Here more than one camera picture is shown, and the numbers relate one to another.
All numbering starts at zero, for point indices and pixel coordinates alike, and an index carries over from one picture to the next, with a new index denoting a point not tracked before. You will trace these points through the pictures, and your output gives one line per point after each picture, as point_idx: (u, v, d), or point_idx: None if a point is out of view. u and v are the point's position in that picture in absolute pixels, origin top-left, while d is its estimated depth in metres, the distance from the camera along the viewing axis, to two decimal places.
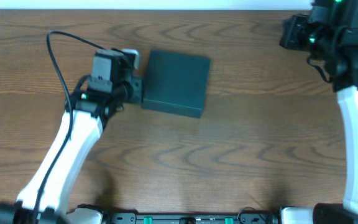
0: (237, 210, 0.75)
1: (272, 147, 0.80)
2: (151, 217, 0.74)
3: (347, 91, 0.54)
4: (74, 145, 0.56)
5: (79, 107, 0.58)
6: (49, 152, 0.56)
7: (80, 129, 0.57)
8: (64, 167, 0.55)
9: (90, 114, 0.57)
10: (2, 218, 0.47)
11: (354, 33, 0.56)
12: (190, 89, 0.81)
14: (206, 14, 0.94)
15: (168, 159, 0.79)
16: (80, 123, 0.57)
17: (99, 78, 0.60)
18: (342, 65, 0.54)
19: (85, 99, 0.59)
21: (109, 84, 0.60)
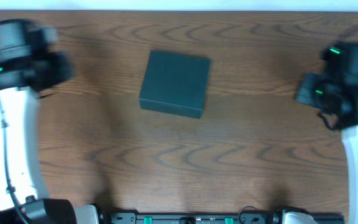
0: (237, 210, 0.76)
1: (271, 147, 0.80)
2: (152, 217, 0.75)
3: (351, 130, 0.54)
4: (16, 126, 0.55)
5: None
6: None
7: (12, 107, 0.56)
8: (17, 152, 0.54)
9: (16, 86, 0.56)
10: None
11: (356, 78, 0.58)
12: (190, 89, 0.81)
14: (206, 14, 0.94)
15: (169, 159, 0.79)
16: (10, 103, 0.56)
17: (6, 47, 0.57)
18: (347, 105, 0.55)
19: None
21: (17, 50, 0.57)
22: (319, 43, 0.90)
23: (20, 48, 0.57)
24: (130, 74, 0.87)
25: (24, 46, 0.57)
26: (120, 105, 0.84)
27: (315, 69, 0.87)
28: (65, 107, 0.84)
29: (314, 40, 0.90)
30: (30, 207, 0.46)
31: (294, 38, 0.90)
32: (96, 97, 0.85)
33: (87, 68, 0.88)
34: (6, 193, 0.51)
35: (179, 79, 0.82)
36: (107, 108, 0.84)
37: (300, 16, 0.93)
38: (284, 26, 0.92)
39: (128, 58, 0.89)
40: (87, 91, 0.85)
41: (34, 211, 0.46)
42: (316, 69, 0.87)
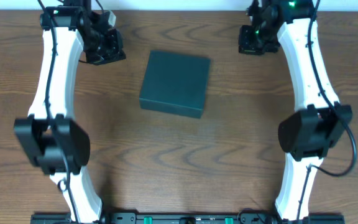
0: (237, 210, 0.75)
1: (272, 147, 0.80)
2: (151, 217, 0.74)
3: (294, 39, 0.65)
4: (61, 58, 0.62)
5: (55, 22, 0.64)
6: (41, 71, 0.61)
7: (61, 38, 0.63)
8: (59, 78, 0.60)
9: (68, 28, 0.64)
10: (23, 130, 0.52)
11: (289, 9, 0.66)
12: (190, 89, 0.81)
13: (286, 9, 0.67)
14: (206, 14, 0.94)
15: (168, 159, 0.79)
16: (61, 37, 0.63)
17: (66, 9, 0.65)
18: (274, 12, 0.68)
19: (56, 14, 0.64)
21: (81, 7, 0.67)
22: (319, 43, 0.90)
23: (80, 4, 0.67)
24: (131, 74, 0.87)
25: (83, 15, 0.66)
26: (120, 104, 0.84)
27: None
28: None
29: None
30: (59, 121, 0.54)
31: None
32: (96, 96, 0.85)
33: (87, 67, 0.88)
34: (41, 106, 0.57)
35: (179, 79, 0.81)
36: (106, 107, 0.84)
37: None
38: None
39: (128, 58, 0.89)
40: (87, 91, 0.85)
41: (63, 126, 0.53)
42: None
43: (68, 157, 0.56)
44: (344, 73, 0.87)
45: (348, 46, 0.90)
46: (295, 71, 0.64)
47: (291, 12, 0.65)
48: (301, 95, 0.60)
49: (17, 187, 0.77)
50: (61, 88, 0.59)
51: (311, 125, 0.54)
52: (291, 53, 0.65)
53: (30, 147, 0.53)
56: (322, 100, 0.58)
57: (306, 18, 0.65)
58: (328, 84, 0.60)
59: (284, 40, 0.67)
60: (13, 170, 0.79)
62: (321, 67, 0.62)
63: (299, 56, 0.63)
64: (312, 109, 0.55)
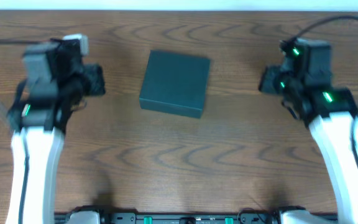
0: (237, 210, 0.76)
1: (272, 147, 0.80)
2: (152, 217, 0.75)
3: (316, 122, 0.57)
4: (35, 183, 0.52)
5: (28, 124, 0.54)
6: (16, 172, 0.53)
7: (33, 146, 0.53)
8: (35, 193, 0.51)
9: (43, 129, 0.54)
10: None
11: (315, 78, 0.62)
12: (190, 89, 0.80)
13: (321, 63, 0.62)
14: (205, 14, 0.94)
15: (168, 159, 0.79)
16: (33, 145, 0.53)
17: (37, 80, 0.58)
18: (307, 106, 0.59)
19: (27, 112, 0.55)
21: (53, 85, 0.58)
22: None
23: (48, 79, 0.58)
24: (131, 74, 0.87)
25: (55, 84, 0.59)
26: (121, 105, 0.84)
27: None
28: None
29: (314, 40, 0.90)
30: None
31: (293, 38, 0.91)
32: (96, 96, 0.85)
33: None
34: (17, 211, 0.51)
35: (179, 79, 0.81)
36: (106, 108, 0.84)
37: (299, 15, 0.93)
38: (283, 26, 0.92)
39: (128, 58, 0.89)
40: None
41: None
42: None
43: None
44: (344, 72, 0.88)
45: (348, 46, 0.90)
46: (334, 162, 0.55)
47: (327, 106, 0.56)
48: (348, 211, 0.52)
49: None
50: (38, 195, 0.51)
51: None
52: (330, 168, 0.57)
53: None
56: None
57: (347, 113, 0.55)
58: (355, 138, 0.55)
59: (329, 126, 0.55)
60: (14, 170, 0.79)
62: None
63: (348, 172, 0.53)
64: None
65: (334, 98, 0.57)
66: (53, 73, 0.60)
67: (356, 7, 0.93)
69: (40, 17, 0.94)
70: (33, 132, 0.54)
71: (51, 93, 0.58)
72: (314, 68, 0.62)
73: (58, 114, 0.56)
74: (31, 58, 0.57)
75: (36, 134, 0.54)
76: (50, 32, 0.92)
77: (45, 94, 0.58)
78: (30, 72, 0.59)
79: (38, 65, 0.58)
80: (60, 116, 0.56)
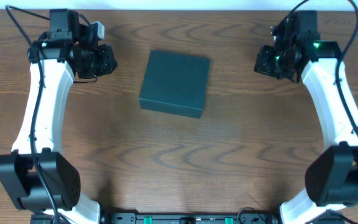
0: (237, 210, 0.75)
1: (272, 147, 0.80)
2: (152, 217, 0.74)
3: (306, 68, 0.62)
4: (49, 90, 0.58)
5: (44, 56, 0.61)
6: (29, 102, 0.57)
7: (50, 74, 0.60)
8: (49, 102, 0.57)
9: (57, 60, 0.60)
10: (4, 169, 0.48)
11: (304, 36, 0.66)
12: (189, 89, 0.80)
13: (307, 25, 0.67)
14: (205, 14, 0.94)
15: (168, 159, 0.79)
16: (50, 70, 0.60)
17: (57, 30, 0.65)
18: (299, 55, 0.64)
19: (45, 46, 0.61)
21: (69, 35, 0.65)
22: None
23: (66, 31, 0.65)
24: (131, 73, 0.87)
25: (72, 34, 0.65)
26: (120, 104, 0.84)
27: None
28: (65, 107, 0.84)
29: None
30: (46, 157, 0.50)
31: None
32: (96, 96, 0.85)
33: None
34: (27, 141, 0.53)
35: (179, 78, 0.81)
36: (106, 107, 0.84)
37: None
38: None
39: (128, 58, 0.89)
40: (87, 91, 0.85)
41: (48, 162, 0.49)
42: None
43: (58, 195, 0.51)
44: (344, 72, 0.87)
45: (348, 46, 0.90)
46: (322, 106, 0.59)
47: (317, 53, 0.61)
48: (332, 133, 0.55)
49: None
50: (47, 122, 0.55)
51: (340, 168, 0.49)
52: (322, 109, 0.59)
53: (9, 185, 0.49)
56: (354, 138, 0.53)
57: (332, 58, 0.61)
58: (341, 78, 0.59)
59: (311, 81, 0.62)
60: None
62: (349, 98, 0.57)
63: (330, 99, 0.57)
64: (345, 147, 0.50)
65: (321, 47, 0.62)
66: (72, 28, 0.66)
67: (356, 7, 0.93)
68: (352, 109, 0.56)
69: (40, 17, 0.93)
70: (47, 67, 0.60)
71: (67, 38, 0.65)
72: (304, 30, 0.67)
73: (71, 53, 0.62)
74: (56, 15, 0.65)
75: (50, 71, 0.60)
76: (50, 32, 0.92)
77: (62, 40, 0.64)
78: (51, 24, 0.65)
79: (60, 17, 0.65)
80: (73, 55, 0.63)
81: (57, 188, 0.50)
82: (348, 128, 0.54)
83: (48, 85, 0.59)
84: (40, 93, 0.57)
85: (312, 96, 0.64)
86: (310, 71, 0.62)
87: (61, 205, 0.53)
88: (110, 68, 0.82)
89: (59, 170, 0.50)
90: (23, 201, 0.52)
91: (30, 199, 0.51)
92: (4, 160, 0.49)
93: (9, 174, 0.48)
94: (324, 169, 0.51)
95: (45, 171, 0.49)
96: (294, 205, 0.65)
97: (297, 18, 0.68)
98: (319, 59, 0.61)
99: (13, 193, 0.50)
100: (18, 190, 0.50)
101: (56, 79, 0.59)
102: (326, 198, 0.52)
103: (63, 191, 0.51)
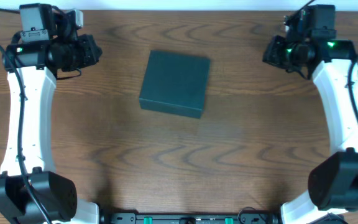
0: (237, 210, 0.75)
1: (272, 147, 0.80)
2: (151, 217, 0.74)
3: (318, 66, 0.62)
4: (33, 101, 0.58)
5: (21, 62, 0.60)
6: (12, 117, 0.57)
7: (31, 84, 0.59)
8: (34, 113, 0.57)
9: (35, 66, 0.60)
10: None
11: (321, 32, 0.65)
12: (189, 89, 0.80)
13: (324, 21, 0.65)
14: (205, 14, 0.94)
15: (168, 159, 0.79)
16: (29, 79, 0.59)
17: (32, 29, 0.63)
18: (311, 52, 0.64)
19: (21, 51, 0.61)
21: (45, 33, 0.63)
22: None
23: (40, 30, 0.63)
24: (130, 73, 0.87)
25: (46, 32, 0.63)
26: (120, 104, 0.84)
27: None
28: (65, 107, 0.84)
29: None
30: (36, 176, 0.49)
31: None
32: (96, 96, 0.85)
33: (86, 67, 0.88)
34: (15, 162, 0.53)
35: (179, 79, 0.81)
36: (106, 107, 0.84)
37: None
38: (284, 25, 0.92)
39: (128, 58, 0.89)
40: (87, 91, 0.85)
41: (39, 182, 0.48)
42: None
43: (55, 211, 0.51)
44: None
45: None
46: (331, 107, 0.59)
47: (329, 53, 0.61)
48: (339, 135, 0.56)
49: None
50: (34, 138, 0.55)
51: (344, 176, 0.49)
52: (331, 109, 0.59)
53: (4, 206, 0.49)
56: None
57: (346, 60, 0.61)
58: (354, 81, 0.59)
59: (321, 79, 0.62)
60: None
62: None
63: (340, 102, 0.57)
64: (352, 154, 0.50)
65: (336, 46, 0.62)
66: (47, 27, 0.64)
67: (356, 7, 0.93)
68: None
69: None
70: (27, 76, 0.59)
71: (42, 38, 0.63)
72: (321, 27, 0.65)
73: (49, 55, 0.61)
74: (29, 12, 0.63)
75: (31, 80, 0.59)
76: None
77: (38, 40, 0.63)
78: (25, 23, 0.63)
79: (33, 15, 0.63)
80: (51, 57, 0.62)
81: (52, 205, 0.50)
82: None
83: (30, 96, 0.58)
84: (22, 106, 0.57)
85: (321, 95, 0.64)
86: (322, 71, 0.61)
87: (58, 218, 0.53)
88: (93, 60, 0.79)
89: (53, 187, 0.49)
90: (20, 219, 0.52)
91: (27, 216, 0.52)
92: None
93: (0, 196, 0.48)
94: (329, 175, 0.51)
95: (38, 191, 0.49)
96: (294, 207, 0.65)
97: (314, 12, 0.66)
98: (333, 59, 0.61)
99: (9, 213, 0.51)
100: (12, 210, 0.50)
101: (37, 89, 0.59)
102: (328, 203, 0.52)
103: (58, 207, 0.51)
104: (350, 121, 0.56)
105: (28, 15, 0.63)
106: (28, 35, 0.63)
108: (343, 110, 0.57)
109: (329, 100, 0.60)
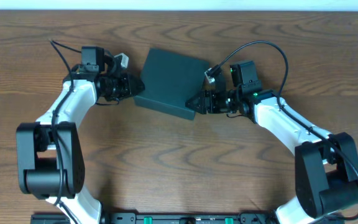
0: (237, 210, 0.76)
1: (271, 147, 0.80)
2: (151, 217, 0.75)
3: (255, 113, 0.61)
4: (78, 93, 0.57)
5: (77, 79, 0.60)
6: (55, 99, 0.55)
7: (81, 84, 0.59)
8: (75, 101, 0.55)
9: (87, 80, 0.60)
10: (24, 135, 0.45)
11: (247, 87, 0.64)
12: (188, 89, 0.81)
13: (250, 75, 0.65)
14: (206, 14, 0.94)
15: (169, 159, 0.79)
16: (82, 81, 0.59)
17: (87, 63, 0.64)
18: (246, 107, 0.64)
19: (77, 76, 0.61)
21: (97, 67, 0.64)
22: (318, 43, 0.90)
23: (94, 64, 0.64)
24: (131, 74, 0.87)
25: (99, 66, 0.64)
26: (120, 104, 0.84)
27: (315, 69, 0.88)
28: None
29: (314, 40, 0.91)
30: (63, 125, 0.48)
31: (294, 38, 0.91)
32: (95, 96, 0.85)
33: None
34: (50, 116, 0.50)
35: (169, 83, 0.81)
36: (106, 106, 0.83)
37: (300, 15, 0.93)
38: (284, 25, 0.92)
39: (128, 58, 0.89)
40: None
41: (64, 129, 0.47)
42: (316, 68, 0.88)
43: (66, 173, 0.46)
44: (344, 72, 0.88)
45: (348, 46, 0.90)
46: (280, 137, 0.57)
47: (257, 98, 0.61)
48: None
49: (17, 186, 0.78)
50: (69, 107, 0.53)
51: (317, 165, 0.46)
52: (282, 138, 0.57)
53: (23, 157, 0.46)
56: (312, 138, 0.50)
57: (270, 93, 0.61)
58: (283, 103, 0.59)
59: (262, 117, 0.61)
60: (13, 170, 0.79)
62: (296, 115, 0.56)
63: (281, 120, 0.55)
64: (307, 144, 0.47)
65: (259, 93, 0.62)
66: (99, 61, 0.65)
67: (356, 7, 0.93)
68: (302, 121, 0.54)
69: (41, 17, 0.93)
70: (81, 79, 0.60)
71: (95, 72, 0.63)
72: (249, 83, 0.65)
73: (97, 84, 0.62)
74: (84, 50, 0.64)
75: (82, 83, 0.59)
76: (50, 32, 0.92)
77: (90, 73, 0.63)
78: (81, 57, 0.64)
79: (88, 51, 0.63)
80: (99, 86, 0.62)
81: (67, 158, 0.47)
82: (304, 131, 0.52)
83: (78, 90, 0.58)
84: (68, 95, 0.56)
85: (270, 130, 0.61)
86: (261, 114, 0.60)
87: (65, 188, 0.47)
88: (130, 94, 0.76)
89: (74, 140, 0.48)
90: (29, 183, 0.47)
91: (37, 175, 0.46)
92: (25, 126, 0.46)
93: (28, 139, 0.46)
94: (303, 176, 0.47)
95: (61, 139, 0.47)
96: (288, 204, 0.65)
97: (237, 70, 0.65)
98: (261, 100, 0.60)
99: (23, 163, 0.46)
100: (30, 158, 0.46)
101: (84, 90, 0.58)
102: (322, 208, 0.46)
103: (71, 164, 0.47)
104: (291, 138, 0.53)
105: (82, 51, 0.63)
106: (86, 68, 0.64)
108: (286, 133, 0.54)
109: (276, 130, 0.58)
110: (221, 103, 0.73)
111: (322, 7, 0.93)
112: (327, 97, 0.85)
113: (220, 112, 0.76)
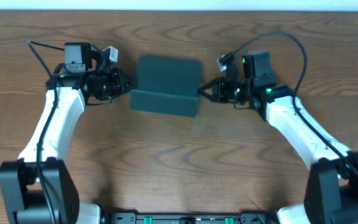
0: (237, 210, 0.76)
1: (271, 147, 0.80)
2: (151, 217, 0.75)
3: (266, 111, 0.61)
4: (61, 111, 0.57)
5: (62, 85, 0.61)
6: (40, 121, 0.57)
7: (64, 98, 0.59)
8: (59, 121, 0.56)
9: (71, 87, 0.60)
10: (9, 177, 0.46)
11: (260, 80, 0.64)
12: (184, 83, 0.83)
13: (263, 68, 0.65)
14: (206, 13, 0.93)
15: (168, 159, 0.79)
16: (65, 94, 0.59)
17: (73, 62, 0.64)
18: (258, 102, 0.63)
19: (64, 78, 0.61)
21: (83, 66, 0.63)
22: (318, 43, 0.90)
23: (79, 63, 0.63)
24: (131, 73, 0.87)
25: (85, 65, 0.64)
26: (122, 103, 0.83)
27: (315, 69, 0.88)
28: None
29: (314, 40, 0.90)
30: (48, 163, 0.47)
31: (294, 38, 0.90)
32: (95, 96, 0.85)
33: None
34: (34, 150, 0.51)
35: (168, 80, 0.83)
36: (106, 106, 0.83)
37: (300, 15, 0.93)
38: (284, 25, 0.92)
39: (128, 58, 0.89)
40: None
41: (50, 170, 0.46)
42: (316, 69, 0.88)
43: (57, 211, 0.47)
44: (344, 72, 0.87)
45: (348, 46, 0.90)
46: (293, 137, 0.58)
47: (270, 94, 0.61)
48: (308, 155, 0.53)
49: None
50: (54, 135, 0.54)
51: (329, 186, 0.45)
52: (294, 138, 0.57)
53: (11, 197, 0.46)
56: (330, 153, 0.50)
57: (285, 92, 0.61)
58: (299, 105, 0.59)
59: (275, 116, 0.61)
60: None
62: (312, 122, 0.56)
63: (297, 126, 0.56)
64: (327, 162, 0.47)
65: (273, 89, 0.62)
66: (85, 60, 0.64)
67: (356, 7, 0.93)
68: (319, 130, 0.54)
69: (40, 18, 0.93)
70: (64, 91, 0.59)
71: (81, 71, 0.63)
72: (261, 74, 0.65)
73: (84, 87, 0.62)
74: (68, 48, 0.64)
75: (66, 95, 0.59)
76: (49, 32, 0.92)
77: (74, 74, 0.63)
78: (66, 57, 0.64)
79: (73, 52, 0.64)
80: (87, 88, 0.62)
81: (56, 197, 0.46)
82: (321, 144, 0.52)
83: (61, 105, 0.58)
84: (52, 114, 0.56)
85: (280, 130, 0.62)
86: (273, 113, 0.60)
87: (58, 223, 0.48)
88: (122, 91, 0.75)
89: (63, 178, 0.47)
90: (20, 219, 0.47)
91: (27, 212, 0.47)
92: (9, 167, 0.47)
93: (12, 180, 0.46)
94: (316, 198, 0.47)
95: (48, 180, 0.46)
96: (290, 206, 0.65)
97: (250, 61, 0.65)
98: (276, 99, 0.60)
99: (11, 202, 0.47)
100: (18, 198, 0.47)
101: (68, 102, 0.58)
102: None
103: (61, 203, 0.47)
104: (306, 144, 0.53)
105: (66, 50, 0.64)
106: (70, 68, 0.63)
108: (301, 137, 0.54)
109: (289, 132, 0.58)
110: (230, 94, 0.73)
111: (322, 7, 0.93)
112: (327, 97, 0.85)
113: (227, 101, 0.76)
